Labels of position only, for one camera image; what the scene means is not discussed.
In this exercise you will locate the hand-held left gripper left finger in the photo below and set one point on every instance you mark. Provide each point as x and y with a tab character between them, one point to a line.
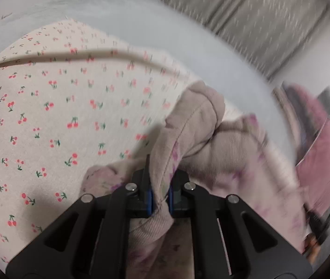
150	200

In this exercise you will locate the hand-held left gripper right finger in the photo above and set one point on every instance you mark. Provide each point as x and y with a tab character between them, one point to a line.
171	200

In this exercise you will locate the floral padded jacket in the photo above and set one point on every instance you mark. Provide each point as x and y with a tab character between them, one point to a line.
211	151

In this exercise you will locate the pink velvet pillow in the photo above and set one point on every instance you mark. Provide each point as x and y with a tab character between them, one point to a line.
319	165

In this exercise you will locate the cherry-print bed sheet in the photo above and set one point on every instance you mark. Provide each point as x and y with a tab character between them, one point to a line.
66	107

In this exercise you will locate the grey star-print curtain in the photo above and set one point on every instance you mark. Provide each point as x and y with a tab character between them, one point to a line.
255	14

